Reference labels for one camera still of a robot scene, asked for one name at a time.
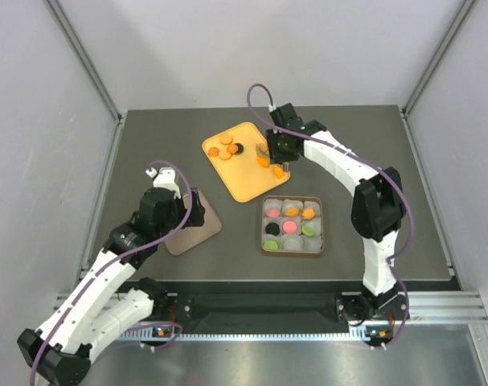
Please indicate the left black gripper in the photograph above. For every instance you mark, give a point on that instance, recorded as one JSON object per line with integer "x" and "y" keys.
{"x": 198, "y": 211}

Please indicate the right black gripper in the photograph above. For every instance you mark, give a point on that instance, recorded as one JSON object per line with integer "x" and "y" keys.
{"x": 272, "y": 135}

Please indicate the round orange biscuit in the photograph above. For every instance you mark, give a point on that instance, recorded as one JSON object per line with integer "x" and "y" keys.
{"x": 292, "y": 211}

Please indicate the pink sandwich cookie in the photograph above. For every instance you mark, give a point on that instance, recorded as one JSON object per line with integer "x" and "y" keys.
{"x": 273, "y": 213}

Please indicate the orange flower cookie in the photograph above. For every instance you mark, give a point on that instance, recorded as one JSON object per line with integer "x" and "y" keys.
{"x": 309, "y": 213}

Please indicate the black sandwich cookie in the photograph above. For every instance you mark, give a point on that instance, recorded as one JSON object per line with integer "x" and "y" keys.
{"x": 273, "y": 229}
{"x": 238, "y": 148}

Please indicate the green cookie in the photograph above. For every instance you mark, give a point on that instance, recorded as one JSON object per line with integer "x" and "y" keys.
{"x": 307, "y": 231}
{"x": 271, "y": 245}

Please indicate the metal tongs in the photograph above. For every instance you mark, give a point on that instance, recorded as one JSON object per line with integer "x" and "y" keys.
{"x": 262, "y": 151}

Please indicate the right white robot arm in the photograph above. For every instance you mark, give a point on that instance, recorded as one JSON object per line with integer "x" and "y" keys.
{"x": 376, "y": 211}

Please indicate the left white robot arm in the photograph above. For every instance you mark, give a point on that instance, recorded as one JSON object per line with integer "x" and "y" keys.
{"x": 62, "y": 349}

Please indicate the orange fish cookie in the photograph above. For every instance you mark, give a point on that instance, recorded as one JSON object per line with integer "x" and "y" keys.
{"x": 279, "y": 172}

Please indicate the orange star cookie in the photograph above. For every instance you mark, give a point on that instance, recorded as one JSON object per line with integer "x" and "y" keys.
{"x": 263, "y": 162}

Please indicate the gold tin lid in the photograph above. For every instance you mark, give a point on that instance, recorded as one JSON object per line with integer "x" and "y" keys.
{"x": 191, "y": 237}

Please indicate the orange plastic tray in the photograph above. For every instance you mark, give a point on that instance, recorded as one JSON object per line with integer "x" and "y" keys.
{"x": 244, "y": 178}

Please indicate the orange cookie centre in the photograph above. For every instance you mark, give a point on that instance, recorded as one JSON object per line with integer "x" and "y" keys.
{"x": 227, "y": 152}

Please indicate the orange round cookie top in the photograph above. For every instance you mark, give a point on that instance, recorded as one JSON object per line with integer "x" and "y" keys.
{"x": 226, "y": 139}

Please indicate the brown flower cookie left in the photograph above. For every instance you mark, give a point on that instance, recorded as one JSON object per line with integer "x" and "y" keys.
{"x": 213, "y": 152}

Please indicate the gold cookie tin box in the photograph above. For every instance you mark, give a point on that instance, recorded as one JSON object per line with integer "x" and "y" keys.
{"x": 313, "y": 246}

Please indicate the white paper cup lower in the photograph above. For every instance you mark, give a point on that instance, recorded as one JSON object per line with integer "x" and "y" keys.
{"x": 292, "y": 243}

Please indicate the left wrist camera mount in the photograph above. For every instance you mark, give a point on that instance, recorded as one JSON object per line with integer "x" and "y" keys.
{"x": 165, "y": 178}

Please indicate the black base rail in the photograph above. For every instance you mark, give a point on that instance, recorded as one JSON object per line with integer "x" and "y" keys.
{"x": 277, "y": 313}

